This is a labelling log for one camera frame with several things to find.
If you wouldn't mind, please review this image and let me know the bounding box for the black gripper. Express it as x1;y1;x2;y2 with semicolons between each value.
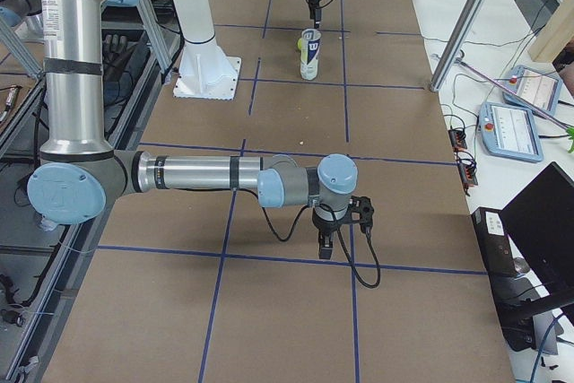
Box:
312;207;349;260
306;0;322;29

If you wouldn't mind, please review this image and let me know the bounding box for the clear tennis ball can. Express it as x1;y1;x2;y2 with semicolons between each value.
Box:
300;29;321;81

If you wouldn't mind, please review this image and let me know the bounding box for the black monitor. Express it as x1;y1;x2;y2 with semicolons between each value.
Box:
500;161;573;289

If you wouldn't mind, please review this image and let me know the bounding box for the near teach pendant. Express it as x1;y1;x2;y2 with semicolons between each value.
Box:
479;101;544;162

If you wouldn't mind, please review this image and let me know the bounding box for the teach pendant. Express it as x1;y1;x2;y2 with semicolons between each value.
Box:
502;65;563;115
479;101;544;162

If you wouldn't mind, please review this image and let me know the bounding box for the far teach pendant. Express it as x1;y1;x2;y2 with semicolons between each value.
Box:
502;65;563;115

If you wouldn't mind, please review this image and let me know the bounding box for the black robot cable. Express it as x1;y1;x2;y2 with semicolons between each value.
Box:
257;189;383;289

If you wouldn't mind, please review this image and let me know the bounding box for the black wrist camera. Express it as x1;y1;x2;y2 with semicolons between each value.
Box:
350;196;375;235

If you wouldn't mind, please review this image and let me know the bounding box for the aluminium frame post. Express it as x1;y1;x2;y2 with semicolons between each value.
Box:
430;0;485;92

